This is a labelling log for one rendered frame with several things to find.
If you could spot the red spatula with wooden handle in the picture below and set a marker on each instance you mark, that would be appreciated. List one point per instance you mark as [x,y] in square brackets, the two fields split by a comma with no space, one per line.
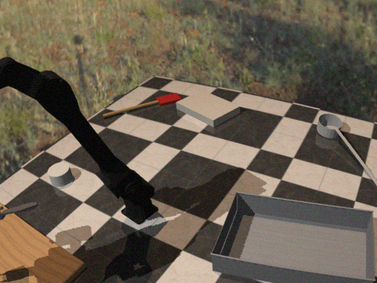
[159,100]

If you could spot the grey cylinder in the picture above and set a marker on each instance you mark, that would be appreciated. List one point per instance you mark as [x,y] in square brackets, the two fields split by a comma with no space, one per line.
[60,174]

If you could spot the grey saucepan with long handle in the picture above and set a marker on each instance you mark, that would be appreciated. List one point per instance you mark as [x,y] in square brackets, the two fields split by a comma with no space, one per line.
[329,126]

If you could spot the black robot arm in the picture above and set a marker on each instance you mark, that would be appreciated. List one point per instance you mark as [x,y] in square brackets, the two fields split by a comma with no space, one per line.
[56,96]

